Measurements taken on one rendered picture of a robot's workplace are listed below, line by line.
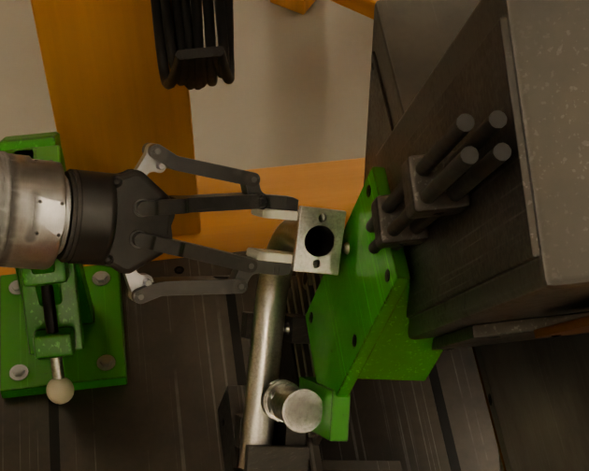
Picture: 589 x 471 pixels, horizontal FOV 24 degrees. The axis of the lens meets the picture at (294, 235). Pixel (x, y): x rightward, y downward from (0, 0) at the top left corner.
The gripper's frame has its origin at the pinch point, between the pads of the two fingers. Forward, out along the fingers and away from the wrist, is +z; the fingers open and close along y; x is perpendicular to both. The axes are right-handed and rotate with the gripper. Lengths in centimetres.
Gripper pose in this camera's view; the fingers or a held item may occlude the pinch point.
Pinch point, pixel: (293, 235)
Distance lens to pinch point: 116.1
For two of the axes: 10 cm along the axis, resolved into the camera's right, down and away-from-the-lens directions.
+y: 1.2, -9.9, -0.7
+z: 9.2, 0.8, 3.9
